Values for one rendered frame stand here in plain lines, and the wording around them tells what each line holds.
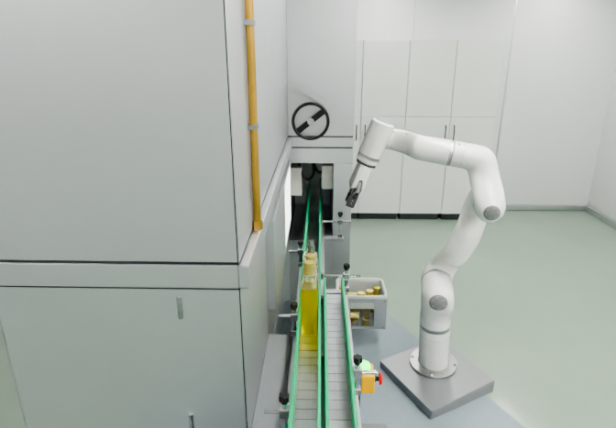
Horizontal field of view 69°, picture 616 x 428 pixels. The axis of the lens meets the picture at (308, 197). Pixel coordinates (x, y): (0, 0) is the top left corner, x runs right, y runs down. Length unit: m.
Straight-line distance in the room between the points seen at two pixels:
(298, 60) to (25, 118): 1.70
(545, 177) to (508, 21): 2.05
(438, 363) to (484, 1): 4.80
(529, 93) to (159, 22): 5.65
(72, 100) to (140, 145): 0.16
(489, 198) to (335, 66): 1.28
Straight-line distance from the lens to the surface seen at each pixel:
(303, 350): 1.64
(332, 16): 2.56
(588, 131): 6.75
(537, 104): 6.39
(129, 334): 1.24
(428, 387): 1.95
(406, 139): 1.68
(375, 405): 1.90
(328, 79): 2.56
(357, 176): 1.62
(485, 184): 1.63
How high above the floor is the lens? 2.04
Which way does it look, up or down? 18 degrees down
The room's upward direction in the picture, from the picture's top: straight up
